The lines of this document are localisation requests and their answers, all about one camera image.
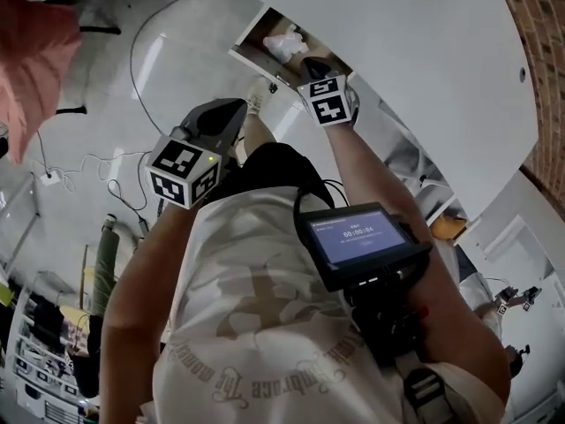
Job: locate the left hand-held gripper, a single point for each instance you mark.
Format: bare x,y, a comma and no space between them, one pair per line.
183,170

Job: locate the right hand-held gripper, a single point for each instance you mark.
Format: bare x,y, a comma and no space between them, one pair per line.
329,104

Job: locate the white plastic bag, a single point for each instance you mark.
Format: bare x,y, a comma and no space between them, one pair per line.
282,44

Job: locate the white drawer with brown inside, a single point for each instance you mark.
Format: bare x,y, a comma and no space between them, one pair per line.
267,22

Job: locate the person's right forearm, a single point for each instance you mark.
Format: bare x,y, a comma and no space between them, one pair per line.
362,166

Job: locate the person's left forearm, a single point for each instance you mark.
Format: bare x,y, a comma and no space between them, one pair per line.
141,272

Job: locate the white sneaker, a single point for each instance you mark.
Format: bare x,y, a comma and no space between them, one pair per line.
257,95

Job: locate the person's right leg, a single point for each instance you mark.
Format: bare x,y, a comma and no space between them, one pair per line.
260,130

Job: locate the black shorts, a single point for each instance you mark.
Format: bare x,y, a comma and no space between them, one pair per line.
273,166

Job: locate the white desk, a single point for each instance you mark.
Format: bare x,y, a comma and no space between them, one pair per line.
419,60

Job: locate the white power strip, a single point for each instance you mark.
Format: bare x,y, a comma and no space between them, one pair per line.
50,178

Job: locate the black metal chair legs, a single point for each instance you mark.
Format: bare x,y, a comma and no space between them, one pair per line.
99,29

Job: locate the white printed t-shirt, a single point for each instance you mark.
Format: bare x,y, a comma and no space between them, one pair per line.
247,325

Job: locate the orange cushion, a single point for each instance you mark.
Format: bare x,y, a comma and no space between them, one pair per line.
448,227

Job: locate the pink padded jacket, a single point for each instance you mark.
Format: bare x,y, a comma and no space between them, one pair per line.
31,73

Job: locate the white cluttered shelf unit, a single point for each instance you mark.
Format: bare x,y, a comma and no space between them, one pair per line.
39,369

